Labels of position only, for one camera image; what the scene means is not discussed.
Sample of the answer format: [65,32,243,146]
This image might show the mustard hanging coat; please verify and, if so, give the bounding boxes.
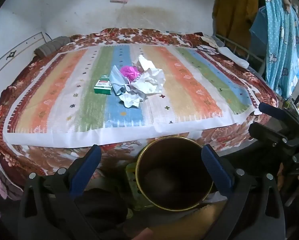
[212,0,260,55]

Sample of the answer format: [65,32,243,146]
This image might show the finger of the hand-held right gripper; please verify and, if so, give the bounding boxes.
[258,102,299,130]
[248,122,299,148]

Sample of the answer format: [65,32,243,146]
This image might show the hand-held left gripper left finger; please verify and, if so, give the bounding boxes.
[18,144,102,240]

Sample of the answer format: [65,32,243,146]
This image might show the pink plastic bag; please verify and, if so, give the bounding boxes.
[119,65,140,83]

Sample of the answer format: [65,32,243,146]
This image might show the metal bed rail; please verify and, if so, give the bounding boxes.
[216,34,265,74]

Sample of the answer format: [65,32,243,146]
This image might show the white rolled cloth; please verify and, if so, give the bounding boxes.
[217,46,250,68]

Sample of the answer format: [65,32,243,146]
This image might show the green white cardboard box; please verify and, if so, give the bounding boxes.
[93,74,113,95]

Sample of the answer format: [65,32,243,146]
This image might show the blue dotted curtain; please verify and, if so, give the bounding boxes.
[252,0,299,99]

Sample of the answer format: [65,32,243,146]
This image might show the blue white plastic package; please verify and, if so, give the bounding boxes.
[109,65,131,96]

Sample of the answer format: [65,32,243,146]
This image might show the translucent printed plastic bag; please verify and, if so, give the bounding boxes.
[132,68,166,98]

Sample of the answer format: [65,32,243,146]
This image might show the white papers on bed edge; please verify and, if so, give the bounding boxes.
[197,44,219,55]

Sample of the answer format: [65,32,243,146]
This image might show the white paper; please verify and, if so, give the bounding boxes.
[119,92,148,109]

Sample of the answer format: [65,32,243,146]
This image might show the person's right hand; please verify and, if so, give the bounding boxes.
[277,164,285,192]

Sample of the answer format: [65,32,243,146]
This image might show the dark metal bin gold rim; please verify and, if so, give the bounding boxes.
[135,135,214,210]

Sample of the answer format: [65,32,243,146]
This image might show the striped colourful mat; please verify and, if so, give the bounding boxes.
[2,44,261,148]

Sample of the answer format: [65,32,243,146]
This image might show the grey rolled pillow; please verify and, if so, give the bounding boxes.
[34,36,71,57]

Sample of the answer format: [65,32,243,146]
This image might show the blue plastic container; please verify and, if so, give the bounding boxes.
[249,7,268,53]

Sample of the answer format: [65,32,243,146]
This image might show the tan fleece cloth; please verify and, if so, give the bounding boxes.
[137,200,230,240]

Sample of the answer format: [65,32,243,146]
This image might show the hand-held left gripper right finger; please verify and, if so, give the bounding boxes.
[201,144,286,240]

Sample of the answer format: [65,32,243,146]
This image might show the white headboard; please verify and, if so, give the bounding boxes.
[0,31,52,85]

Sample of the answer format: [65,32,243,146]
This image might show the white plastic wrapper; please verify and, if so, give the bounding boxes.
[138,54,156,71]

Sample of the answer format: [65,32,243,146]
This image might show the cream crumpled cloth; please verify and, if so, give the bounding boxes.
[200,35,220,49]

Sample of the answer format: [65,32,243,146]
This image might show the brown floral blanket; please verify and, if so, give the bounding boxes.
[0,27,280,188]

